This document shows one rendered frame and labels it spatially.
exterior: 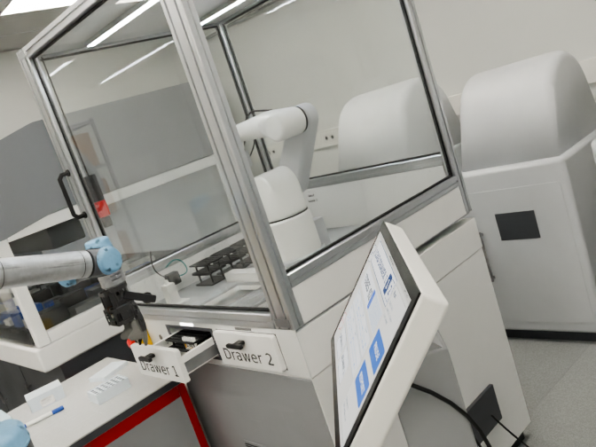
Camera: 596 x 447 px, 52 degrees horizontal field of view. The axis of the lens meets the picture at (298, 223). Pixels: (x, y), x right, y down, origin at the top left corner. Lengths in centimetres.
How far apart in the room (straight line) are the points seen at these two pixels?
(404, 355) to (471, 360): 138
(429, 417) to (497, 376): 129
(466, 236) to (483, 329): 35
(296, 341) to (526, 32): 331
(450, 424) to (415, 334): 32
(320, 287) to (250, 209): 31
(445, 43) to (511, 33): 52
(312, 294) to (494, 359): 95
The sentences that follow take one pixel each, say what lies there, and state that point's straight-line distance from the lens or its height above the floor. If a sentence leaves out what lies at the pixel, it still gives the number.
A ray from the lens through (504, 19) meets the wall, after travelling 463.
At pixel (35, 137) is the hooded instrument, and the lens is 279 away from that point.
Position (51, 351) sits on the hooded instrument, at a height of 87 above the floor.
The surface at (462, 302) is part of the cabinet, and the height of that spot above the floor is 67.
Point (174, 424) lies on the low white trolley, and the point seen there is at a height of 61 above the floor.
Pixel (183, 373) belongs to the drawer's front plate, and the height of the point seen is 85.
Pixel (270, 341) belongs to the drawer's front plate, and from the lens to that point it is 173.
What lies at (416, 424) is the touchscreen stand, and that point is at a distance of 119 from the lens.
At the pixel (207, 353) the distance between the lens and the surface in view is 200.
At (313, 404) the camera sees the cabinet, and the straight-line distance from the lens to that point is 177.
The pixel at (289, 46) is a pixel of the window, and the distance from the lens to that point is 179.
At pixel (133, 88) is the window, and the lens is 189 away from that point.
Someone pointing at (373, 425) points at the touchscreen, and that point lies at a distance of 97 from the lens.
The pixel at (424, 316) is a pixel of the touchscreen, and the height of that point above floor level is 116.
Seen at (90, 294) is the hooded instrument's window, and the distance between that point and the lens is 284.
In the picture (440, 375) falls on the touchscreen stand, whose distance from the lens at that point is 115.
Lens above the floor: 150
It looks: 10 degrees down
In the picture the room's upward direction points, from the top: 19 degrees counter-clockwise
